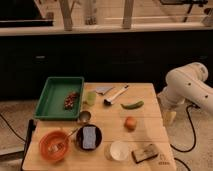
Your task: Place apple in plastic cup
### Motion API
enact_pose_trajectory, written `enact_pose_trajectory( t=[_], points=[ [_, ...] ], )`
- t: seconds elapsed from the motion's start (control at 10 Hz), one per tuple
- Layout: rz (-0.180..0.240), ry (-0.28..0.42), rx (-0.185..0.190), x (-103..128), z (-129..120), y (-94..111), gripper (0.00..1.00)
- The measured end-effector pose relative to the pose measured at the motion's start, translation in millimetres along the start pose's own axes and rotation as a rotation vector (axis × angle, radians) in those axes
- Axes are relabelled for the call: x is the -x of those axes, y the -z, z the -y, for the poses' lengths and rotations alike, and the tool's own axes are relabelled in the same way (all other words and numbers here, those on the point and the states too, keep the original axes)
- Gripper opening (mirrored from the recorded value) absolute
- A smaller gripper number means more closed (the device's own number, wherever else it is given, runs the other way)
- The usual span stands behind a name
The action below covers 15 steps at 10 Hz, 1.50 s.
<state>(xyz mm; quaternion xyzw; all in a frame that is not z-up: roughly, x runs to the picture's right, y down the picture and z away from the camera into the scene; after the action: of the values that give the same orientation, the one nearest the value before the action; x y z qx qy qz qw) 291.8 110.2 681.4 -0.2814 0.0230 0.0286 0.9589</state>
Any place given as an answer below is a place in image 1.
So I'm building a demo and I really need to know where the orange red apple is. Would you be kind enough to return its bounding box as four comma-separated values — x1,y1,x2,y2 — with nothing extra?
124,117,137,131

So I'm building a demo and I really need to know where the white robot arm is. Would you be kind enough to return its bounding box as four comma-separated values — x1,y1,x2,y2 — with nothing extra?
157,62,213,126

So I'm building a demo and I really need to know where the green plastic cup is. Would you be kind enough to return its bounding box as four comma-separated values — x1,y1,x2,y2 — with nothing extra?
86,91,96,106

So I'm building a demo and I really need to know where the small metal cup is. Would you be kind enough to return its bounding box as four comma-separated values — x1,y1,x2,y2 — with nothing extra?
78,111,91,124

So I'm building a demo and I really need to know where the green chili pepper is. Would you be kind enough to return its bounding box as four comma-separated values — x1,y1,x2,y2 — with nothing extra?
121,101,144,110

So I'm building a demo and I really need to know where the brown scrub sponge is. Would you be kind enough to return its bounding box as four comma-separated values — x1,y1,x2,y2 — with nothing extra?
131,144,159,164

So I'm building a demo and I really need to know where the grey cloth piece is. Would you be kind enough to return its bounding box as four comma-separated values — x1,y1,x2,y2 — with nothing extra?
95,86,113,95

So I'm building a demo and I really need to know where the blue sponge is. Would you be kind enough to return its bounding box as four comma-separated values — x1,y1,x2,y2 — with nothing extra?
82,126,96,149

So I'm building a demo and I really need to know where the dark round bowl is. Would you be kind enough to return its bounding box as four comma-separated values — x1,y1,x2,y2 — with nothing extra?
76,124,102,151

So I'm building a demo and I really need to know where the metal spoon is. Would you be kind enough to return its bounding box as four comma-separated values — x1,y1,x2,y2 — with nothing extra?
48,128,78,153

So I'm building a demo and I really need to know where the green plastic tray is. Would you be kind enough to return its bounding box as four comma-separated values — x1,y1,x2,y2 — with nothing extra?
35,77,84,121

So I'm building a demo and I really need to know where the orange plastic bowl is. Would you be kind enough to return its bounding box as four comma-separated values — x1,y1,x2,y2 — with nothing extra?
39,130,69,163

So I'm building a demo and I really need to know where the black table clamp bar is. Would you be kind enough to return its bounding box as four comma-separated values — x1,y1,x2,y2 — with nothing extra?
22,119,36,163

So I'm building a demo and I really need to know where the black cable right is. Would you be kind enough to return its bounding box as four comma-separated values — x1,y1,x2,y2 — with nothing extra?
170,104,201,171

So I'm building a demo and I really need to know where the black cable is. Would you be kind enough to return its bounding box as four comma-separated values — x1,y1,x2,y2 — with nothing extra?
0,113,27,143
170,104,201,171

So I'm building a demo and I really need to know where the black cable left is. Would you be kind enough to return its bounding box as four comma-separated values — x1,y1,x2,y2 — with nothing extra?
0,113,27,143

